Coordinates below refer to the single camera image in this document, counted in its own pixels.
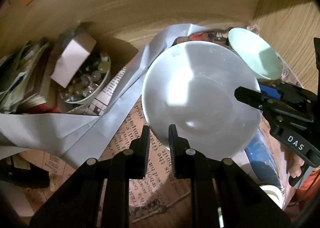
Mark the newspaper print tablecloth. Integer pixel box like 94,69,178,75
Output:
0,25,320,228

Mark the white paper sheet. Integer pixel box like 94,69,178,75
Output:
0,24,208,168

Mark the bowl of glass marbles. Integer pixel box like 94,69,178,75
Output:
59,51,112,104

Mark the mint green bowl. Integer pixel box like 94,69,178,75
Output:
227,28,283,81

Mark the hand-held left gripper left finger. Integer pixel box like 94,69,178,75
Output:
29,125,151,228

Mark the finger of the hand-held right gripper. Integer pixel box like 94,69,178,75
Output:
259,80,302,101
234,86,267,111

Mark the person's right hand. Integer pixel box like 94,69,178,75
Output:
285,151,307,180

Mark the dark wine bottle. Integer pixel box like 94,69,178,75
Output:
0,155,50,190

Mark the large off-white bowl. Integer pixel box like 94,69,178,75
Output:
141,41,262,162

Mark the small white box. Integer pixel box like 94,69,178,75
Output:
50,31,98,88

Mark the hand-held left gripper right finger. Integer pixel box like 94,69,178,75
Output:
168,124,292,228

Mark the stack of newspapers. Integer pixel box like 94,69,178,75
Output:
0,38,60,114

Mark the white tape roll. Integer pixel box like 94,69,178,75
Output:
259,184,285,208

